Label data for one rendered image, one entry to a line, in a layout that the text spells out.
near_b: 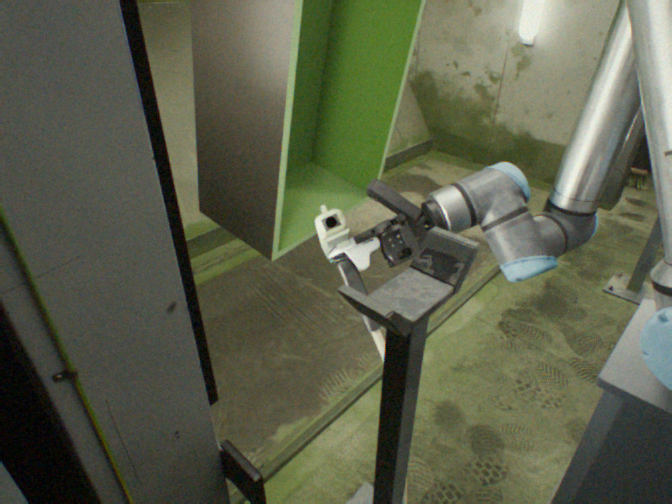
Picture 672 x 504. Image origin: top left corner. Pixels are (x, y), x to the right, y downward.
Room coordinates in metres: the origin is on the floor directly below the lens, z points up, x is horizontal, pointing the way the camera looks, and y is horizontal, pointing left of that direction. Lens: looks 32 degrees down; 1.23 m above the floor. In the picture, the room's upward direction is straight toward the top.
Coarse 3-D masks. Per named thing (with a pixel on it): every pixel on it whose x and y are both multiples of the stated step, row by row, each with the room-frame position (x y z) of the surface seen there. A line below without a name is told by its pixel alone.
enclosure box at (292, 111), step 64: (192, 0) 1.30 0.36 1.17; (256, 0) 1.16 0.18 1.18; (320, 0) 1.73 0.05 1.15; (384, 0) 1.65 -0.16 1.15; (256, 64) 1.17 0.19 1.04; (320, 64) 1.79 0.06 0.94; (384, 64) 1.65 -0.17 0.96; (256, 128) 1.18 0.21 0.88; (320, 128) 1.83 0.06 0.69; (384, 128) 1.64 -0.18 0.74; (256, 192) 1.20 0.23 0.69; (320, 192) 1.62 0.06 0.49
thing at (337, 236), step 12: (324, 216) 0.64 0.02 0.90; (336, 216) 0.63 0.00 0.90; (324, 228) 0.62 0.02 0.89; (336, 228) 0.62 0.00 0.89; (348, 228) 0.62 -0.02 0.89; (324, 240) 0.61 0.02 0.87; (336, 240) 0.64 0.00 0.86; (348, 240) 0.68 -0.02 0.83; (324, 252) 0.83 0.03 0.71; (348, 264) 0.67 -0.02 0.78; (348, 276) 0.66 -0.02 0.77; (360, 276) 0.66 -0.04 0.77; (360, 288) 0.65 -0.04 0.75; (372, 324) 0.61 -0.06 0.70
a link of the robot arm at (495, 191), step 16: (480, 176) 0.76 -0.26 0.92; (496, 176) 0.76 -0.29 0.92; (512, 176) 0.75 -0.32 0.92; (464, 192) 0.74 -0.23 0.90; (480, 192) 0.73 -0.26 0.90; (496, 192) 0.73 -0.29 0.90; (512, 192) 0.74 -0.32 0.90; (528, 192) 0.75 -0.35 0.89; (480, 208) 0.72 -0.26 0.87; (496, 208) 0.72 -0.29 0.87; (512, 208) 0.71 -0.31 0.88; (480, 224) 0.74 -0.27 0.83
